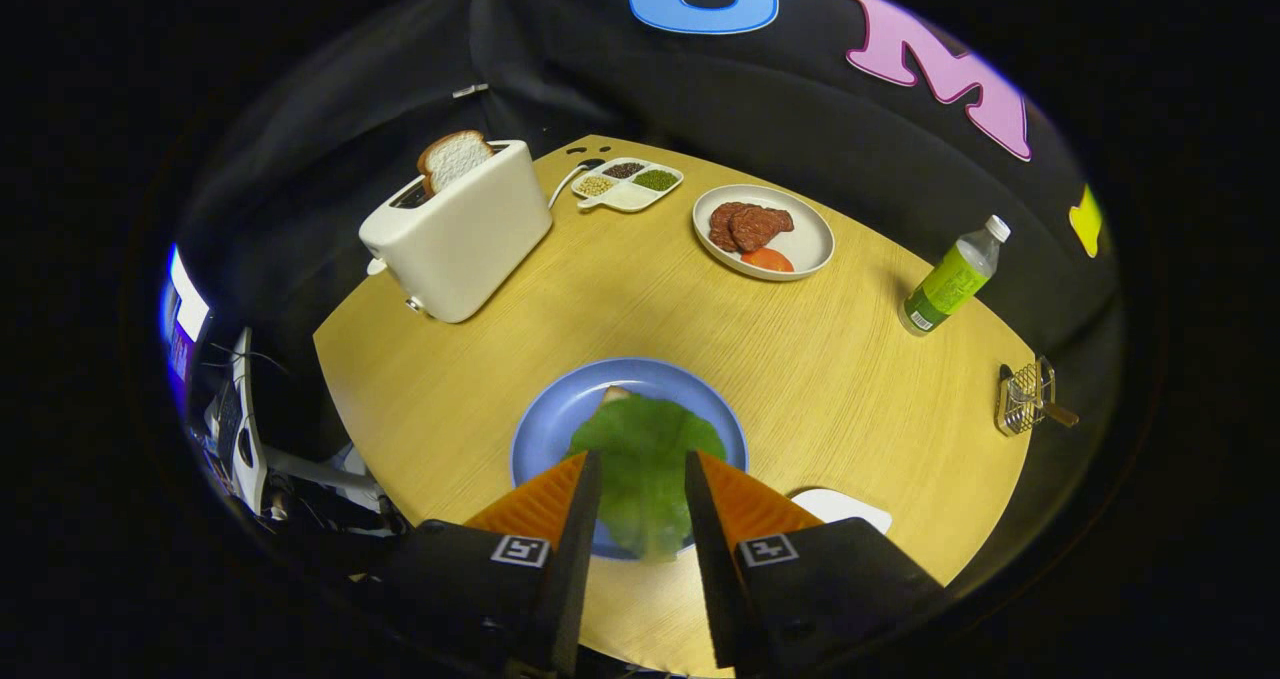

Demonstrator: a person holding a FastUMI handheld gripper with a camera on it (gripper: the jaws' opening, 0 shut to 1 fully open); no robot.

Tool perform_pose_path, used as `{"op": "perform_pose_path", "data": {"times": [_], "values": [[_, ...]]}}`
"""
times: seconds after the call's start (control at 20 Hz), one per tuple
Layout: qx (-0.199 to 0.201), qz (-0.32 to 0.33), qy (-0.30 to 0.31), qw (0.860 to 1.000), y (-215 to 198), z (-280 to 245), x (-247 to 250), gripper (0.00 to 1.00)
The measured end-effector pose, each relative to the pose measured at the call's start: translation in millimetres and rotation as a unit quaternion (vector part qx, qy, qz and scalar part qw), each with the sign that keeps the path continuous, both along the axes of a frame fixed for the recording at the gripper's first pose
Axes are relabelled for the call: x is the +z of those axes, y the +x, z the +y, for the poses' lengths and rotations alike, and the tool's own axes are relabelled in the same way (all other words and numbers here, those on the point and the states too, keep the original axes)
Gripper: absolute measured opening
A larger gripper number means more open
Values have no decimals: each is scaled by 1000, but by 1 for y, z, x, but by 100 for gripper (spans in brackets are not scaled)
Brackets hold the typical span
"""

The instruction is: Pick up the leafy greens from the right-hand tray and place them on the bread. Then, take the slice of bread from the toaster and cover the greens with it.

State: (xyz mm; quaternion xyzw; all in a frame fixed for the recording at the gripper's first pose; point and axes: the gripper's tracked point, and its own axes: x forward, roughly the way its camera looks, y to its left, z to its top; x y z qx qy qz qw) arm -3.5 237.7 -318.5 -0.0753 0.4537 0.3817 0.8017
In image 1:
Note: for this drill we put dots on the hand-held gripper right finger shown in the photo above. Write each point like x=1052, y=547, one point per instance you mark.
x=710, y=559

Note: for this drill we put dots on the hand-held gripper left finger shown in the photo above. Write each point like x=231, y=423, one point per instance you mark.
x=580, y=559

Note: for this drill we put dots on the green lettuce leaf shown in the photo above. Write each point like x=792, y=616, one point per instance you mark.
x=645, y=459

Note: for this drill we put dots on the white bread slice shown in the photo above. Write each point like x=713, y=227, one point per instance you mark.
x=615, y=395
x=458, y=157

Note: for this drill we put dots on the white square plate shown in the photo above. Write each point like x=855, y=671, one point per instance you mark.
x=845, y=507

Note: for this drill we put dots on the blue round plate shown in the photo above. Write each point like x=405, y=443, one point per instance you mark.
x=560, y=409

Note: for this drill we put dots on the red tomato slice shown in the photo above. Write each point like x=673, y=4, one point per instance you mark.
x=768, y=260

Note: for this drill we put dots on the brown meat slice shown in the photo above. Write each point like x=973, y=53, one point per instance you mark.
x=760, y=227
x=720, y=224

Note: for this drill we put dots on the white round plate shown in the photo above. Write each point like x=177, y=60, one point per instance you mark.
x=810, y=239

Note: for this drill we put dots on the white toaster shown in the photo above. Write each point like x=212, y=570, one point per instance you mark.
x=460, y=244

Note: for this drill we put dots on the green label plastic bottle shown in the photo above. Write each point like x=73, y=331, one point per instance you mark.
x=950, y=281

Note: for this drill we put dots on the white divided seasoning tray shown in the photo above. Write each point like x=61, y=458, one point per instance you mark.
x=628, y=194

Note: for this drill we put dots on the lit computer monitor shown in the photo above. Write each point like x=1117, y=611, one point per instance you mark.
x=188, y=309

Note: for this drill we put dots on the white cloth clip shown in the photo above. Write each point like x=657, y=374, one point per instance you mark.
x=470, y=90

